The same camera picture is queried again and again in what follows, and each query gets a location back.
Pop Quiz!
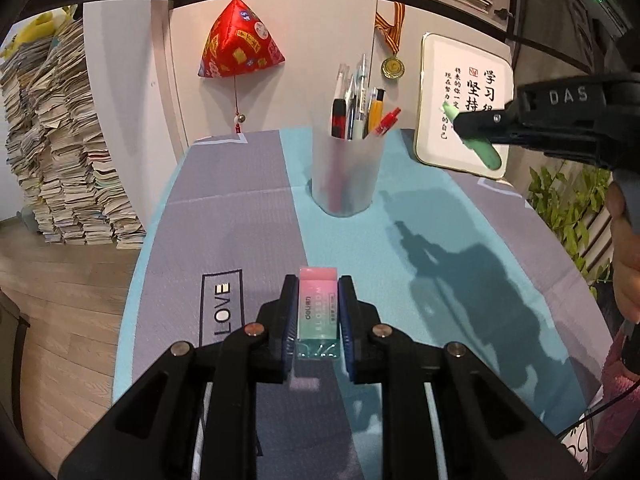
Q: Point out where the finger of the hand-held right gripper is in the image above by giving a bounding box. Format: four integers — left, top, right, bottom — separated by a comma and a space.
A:
452, 102, 522, 148

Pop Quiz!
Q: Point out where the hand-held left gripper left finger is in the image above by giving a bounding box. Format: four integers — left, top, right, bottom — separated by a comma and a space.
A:
59, 274, 301, 480

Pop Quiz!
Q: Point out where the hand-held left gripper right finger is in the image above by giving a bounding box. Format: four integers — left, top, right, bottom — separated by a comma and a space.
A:
337, 275, 586, 480

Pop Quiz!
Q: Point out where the pink and green eraser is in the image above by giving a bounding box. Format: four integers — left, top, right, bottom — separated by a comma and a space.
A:
295, 266, 347, 361

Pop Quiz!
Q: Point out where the green cartoon pen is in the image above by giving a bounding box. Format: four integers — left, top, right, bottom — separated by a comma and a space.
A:
441, 101, 502, 171

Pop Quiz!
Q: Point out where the red clear ballpoint pen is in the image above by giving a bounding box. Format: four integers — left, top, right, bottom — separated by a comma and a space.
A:
372, 107, 403, 137

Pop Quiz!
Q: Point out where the yellow and black pen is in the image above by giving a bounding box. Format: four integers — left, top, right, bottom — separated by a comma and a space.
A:
366, 88, 386, 136

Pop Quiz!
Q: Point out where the clear grey pen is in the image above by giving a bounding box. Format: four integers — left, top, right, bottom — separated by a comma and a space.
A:
357, 53, 369, 111

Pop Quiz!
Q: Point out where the translucent plastic pen cup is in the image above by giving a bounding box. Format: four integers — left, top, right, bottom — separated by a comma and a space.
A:
311, 125, 387, 217

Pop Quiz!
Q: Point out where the red utility knife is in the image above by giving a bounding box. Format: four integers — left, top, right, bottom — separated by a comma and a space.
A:
331, 99, 348, 139

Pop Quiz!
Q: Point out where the person's right hand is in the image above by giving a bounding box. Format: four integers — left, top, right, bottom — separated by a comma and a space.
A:
606, 180, 640, 326

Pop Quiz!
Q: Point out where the framed calligraphy board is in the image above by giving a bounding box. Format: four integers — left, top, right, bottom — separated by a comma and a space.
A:
414, 32, 516, 181

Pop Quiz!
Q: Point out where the green leafy plant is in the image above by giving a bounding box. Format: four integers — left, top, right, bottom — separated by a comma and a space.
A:
525, 162, 616, 301

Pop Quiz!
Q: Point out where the gold medal with ribbon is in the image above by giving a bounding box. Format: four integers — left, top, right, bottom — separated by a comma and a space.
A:
375, 1, 407, 81

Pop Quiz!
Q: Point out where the white slatted panel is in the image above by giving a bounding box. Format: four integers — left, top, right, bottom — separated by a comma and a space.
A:
580, 200, 614, 281

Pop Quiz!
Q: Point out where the black gel pen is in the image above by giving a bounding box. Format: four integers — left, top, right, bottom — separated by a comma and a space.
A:
346, 75, 357, 140

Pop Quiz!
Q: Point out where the grey and teal table mat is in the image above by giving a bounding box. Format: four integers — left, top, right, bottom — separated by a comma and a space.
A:
112, 127, 613, 480

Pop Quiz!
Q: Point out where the red hanging fabric ornament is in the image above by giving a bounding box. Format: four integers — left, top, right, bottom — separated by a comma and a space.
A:
197, 0, 287, 136

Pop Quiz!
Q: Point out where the tall stack of books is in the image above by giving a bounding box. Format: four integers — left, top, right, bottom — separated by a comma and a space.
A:
0, 17, 148, 251

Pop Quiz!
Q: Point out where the pink clothing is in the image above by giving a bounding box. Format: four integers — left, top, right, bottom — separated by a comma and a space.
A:
597, 320, 640, 476

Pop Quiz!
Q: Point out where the yellow plush toy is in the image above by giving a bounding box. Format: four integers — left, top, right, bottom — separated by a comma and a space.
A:
0, 5, 78, 58

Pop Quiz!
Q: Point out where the black cable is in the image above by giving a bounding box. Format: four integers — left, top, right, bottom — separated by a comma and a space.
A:
552, 385, 640, 438

